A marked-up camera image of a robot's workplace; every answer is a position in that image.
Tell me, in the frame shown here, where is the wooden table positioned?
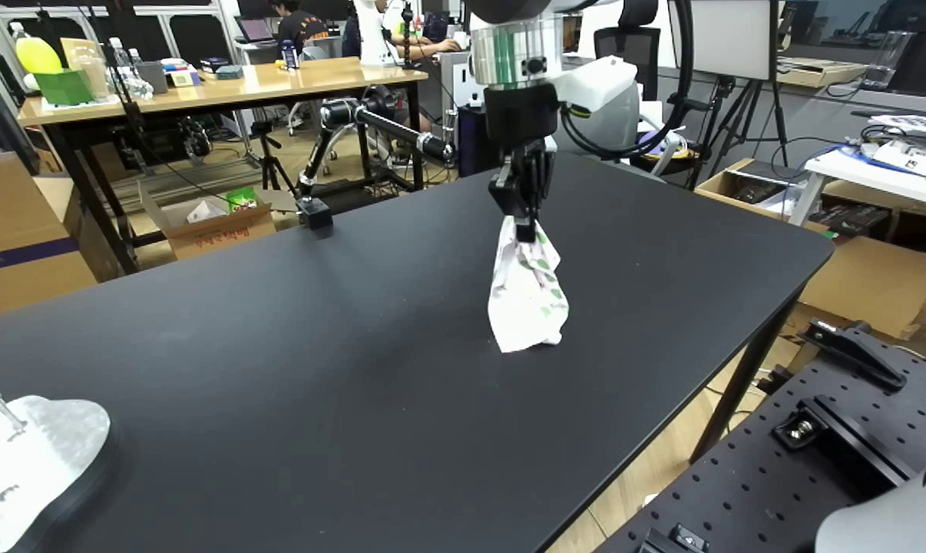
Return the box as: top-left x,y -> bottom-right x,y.
16,56 -> 431,275

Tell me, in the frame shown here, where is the white table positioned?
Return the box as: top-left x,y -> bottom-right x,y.
788,144 -> 926,229

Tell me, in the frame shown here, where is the large cardboard box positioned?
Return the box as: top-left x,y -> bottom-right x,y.
784,234 -> 926,343
0,150 -> 100,320

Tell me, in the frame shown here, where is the black clamp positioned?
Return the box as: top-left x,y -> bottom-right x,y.
796,318 -> 911,393

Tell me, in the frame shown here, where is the yellow-green balloon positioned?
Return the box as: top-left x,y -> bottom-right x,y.
13,34 -> 65,78

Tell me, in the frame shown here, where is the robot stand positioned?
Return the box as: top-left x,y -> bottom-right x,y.
592,319 -> 926,553

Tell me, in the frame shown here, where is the stack of small boxes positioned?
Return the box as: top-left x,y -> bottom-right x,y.
159,57 -> 203,88

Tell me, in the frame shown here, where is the green box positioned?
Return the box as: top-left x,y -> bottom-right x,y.
33,68 -> 96,108

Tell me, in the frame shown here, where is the black bracket with silver knob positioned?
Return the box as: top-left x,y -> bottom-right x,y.
770,394 -> 918,502

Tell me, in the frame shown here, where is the camera on tripod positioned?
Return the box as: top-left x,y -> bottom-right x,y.
247,118 -> 300,194

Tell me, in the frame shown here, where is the camera on mount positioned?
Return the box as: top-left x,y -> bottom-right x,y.
295,83 -> 458,233

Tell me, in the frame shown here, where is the person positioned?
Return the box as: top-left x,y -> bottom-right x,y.
342,0 -> 465,64
270,0 -> 331,56

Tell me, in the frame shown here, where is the group of clear water bottles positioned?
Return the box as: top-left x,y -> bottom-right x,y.
108,37 -> 155,101

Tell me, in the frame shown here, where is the laptop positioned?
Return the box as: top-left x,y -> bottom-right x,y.
235,15 -> 279,46

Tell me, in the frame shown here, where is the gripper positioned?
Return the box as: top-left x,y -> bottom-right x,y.
484,82 -> 561,227

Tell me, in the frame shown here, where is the office chair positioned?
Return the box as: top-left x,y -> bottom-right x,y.
592,0 -> 661,102

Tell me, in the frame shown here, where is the open cardboard box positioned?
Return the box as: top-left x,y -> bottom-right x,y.
138,184 -> 281,262
696,157 -> 826,233

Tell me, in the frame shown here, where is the white cloth with green print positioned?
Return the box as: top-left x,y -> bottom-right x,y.
487,217 -> 570,355

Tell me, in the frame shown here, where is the white board on tripod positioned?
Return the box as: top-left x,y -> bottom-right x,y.
665,0 -> 780,190

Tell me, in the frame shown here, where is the clear plastic container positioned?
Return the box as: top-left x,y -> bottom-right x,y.
61,38 -> 111,101

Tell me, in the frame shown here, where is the silver plate on black base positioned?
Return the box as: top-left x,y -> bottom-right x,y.
0,391 -> 116,553

